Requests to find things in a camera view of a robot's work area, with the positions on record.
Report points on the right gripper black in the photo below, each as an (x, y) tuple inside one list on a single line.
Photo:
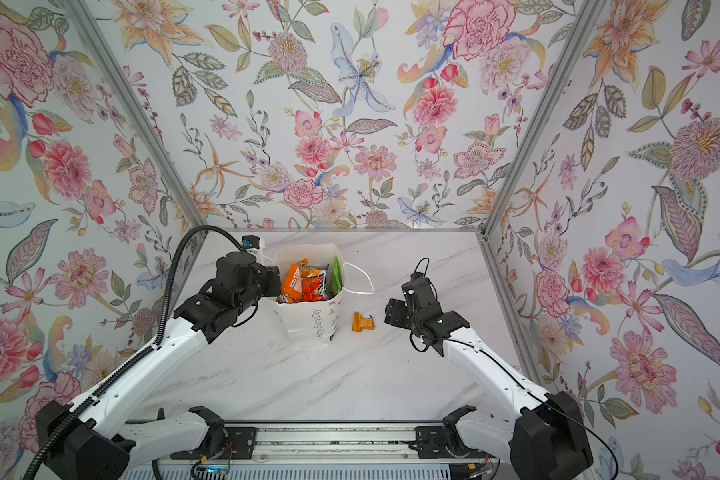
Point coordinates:
[(397, 315)]

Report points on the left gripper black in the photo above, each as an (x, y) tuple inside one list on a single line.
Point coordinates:
[(269, 281)]

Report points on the orange small snack packet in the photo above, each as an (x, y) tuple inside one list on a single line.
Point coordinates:
[(291, 289)]

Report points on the white paper gift bag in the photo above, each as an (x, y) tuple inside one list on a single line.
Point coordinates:
[(315, 323)]

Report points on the red snack packet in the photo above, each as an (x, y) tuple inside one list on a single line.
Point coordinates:
[(314, 284)]

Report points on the green Lays chips bag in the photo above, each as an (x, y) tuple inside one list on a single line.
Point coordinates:
[(335, 280)]

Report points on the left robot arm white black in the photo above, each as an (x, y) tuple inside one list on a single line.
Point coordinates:
[(90, 437)]

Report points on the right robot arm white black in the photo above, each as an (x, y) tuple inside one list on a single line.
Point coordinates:
[(516, 408)]

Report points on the small orange wrapped candy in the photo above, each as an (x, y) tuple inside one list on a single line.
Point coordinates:
[(362, 323)]

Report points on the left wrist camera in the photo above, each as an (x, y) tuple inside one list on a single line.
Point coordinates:
[(254, 245)]

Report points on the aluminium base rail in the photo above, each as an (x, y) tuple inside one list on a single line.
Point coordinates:
[(336, 444)]

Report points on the left aluminium corner post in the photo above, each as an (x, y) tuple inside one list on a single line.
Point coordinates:
[(80, 16)]

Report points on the aluminium corner post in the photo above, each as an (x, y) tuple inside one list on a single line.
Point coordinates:
[(582, 26), (80, 16)]

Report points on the right aluminium corner post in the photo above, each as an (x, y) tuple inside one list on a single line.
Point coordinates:
[(582, 26)]

